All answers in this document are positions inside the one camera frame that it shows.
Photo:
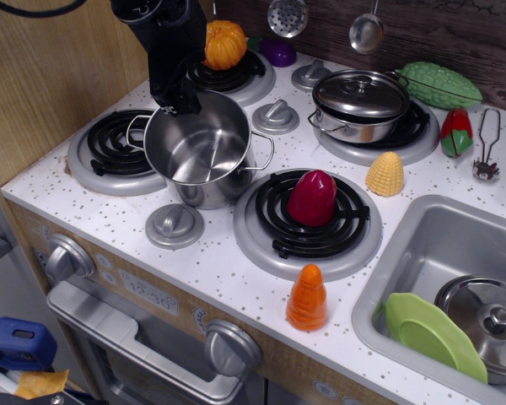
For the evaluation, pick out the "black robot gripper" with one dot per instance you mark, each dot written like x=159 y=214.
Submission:
x=173 y=33

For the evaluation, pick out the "large steel pot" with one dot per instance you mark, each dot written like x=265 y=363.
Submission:
x=207 y=158

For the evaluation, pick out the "back left stove burner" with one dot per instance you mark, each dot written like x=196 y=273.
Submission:
x=248 y=82

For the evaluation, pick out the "stove burner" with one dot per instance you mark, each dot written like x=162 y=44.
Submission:
x=281 y=246
x=105 y=156
x=248 y=82
x=415 y=137

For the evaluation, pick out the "front left stove burner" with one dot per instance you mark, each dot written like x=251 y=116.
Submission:
x=105 y=156

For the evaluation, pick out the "front right stove burner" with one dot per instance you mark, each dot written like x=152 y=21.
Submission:
x=281 y=246

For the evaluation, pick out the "back right stove burner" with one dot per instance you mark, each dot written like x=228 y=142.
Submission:
x=415 y=137

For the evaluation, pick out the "steel pot lid in sink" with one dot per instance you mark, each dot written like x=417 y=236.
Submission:
x=477 y=306

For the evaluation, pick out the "orange toy pumpkin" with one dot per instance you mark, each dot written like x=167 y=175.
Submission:
x=226 y=45

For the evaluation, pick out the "grey middle countertop knob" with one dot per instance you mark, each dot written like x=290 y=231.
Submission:
x=277 y=118

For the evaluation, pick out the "grey countertop knob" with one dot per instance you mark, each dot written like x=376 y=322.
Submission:
x=306 y=77
x=174 y=226
x=277 y=118

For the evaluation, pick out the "purple toy eggplant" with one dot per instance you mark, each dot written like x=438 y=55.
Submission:
x=277 y=52

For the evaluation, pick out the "grey front countertop knob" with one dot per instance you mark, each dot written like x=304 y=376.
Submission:
x=174 y=226

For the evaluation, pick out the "grey back countertop knob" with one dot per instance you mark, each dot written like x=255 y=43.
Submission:
x=306 y=77

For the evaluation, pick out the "hanging perforated steel skimmer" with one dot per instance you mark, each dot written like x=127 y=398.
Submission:
x=287 y=18

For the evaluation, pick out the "dark red toy pepper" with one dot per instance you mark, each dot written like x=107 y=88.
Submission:
x=313 y=199

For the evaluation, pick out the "steel pan with lid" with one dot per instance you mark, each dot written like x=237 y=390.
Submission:
x=358 y=106

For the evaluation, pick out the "silver left oven knob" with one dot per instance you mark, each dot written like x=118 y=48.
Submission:
x=67 y=259

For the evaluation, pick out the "silver oven knob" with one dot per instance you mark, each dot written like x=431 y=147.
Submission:
x=67 y=259
x=229 y=350

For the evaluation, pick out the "oven clock display panel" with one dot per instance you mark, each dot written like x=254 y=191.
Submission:
x=150 y=293

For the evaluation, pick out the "hanging steel ladle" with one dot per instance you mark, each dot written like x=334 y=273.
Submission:
x=367 y=31

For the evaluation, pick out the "yellow toy corn piece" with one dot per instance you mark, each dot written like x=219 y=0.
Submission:
x=386 y=175

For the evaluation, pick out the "orange toy carrot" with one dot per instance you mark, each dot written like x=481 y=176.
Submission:
x=307 y=307

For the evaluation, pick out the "green toy bitter gourd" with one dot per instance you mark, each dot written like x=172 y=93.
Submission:
x=439 y=86

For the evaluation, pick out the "silver right oven knob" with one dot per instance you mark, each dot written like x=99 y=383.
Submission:
x=229 y=350

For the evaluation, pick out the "steel sink basin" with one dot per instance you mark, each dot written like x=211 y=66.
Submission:
x=437 y=240

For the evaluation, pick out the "red toy chili pepper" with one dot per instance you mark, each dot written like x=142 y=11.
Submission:
x=456 y=134

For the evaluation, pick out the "blue clamp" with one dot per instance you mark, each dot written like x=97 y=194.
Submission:
x=26 y=345

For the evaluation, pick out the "small metal whisk tool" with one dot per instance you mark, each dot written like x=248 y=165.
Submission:
x=489 y=134

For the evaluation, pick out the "green plastic plate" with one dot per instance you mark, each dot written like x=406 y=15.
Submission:
x=423 y=327

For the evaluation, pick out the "yellow cloth scrap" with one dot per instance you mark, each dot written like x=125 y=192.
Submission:
x=33 y=384

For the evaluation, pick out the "grey oven door handle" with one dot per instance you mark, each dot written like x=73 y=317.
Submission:
x=139 y=359

